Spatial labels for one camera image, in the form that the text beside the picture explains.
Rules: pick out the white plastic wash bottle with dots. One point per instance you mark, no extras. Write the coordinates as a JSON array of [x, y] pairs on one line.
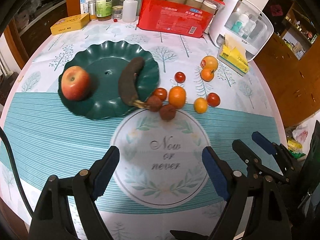
[[130, 8]]

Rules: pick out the wooden glass door cabinet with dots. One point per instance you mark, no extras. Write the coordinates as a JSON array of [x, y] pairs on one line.
[[30, 12]]

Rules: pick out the white countertop storage appliance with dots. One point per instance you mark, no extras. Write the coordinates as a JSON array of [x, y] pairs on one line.
[[240, 25]]

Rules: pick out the red cherry tomato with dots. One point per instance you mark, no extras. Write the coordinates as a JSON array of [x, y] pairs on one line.
[[160, 93], [180, 77], [213, 99]]

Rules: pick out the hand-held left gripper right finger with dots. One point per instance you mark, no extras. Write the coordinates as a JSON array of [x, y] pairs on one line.
[[214, 171]]

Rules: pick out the dark overripe banana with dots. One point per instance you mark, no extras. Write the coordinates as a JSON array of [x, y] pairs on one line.
[[130, 80]]

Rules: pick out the glass bottle with green label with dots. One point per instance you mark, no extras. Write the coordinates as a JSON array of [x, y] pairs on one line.
[[104, 3]]

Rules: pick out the yellow plastic packet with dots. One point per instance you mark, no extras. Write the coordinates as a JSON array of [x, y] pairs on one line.
[[295, 147]]

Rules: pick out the yellow tin box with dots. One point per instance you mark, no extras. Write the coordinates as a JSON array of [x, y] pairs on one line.
[[70, 24]]

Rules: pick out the small orange mandarin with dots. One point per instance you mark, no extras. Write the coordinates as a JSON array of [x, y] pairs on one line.
[[208, 75]]

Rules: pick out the dark green scalloped plate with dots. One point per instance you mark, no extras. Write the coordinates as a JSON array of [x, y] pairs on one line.
[[105, 80]]

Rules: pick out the white and pink plastic bag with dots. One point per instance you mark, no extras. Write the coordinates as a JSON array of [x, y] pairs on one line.
[[301, 133]]

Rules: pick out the red apple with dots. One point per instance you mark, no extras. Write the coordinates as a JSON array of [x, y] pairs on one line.
[[75, 83]]

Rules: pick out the yellow tissue pack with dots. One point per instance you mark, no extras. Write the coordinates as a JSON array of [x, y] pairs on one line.
[[233, 56]]

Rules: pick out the pale orange with sticker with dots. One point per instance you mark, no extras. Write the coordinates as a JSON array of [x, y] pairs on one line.
[[210, 62]]

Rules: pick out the small yellow orange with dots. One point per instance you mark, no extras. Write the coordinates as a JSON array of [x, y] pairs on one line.
[[200, 105]]

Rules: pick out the white and blue carton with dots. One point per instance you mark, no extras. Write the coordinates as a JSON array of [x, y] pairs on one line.
[[85, 3]]

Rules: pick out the wooden drawer cabinet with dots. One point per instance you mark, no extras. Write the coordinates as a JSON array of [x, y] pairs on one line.
[[287, 80]]

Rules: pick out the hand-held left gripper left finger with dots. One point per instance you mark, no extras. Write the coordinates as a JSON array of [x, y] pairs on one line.
[[108, 170]]

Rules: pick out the silver metal can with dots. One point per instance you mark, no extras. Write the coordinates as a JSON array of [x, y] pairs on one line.
[[92, 10]]

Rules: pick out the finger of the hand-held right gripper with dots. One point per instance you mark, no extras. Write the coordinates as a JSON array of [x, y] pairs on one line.
[[263, 142], [250, 155]]

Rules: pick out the small glass jar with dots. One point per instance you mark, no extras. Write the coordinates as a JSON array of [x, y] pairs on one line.
[[117, 12]]

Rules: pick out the red pack of paper cups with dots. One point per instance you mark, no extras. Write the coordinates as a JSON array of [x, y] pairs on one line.
[[172, 17]]

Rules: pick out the large deep orange mandarin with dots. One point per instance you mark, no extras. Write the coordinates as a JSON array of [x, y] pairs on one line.
[[177, 97]]

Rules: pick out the brown lychee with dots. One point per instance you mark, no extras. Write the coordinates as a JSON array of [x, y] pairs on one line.
[[167, 112], [153, 103]]

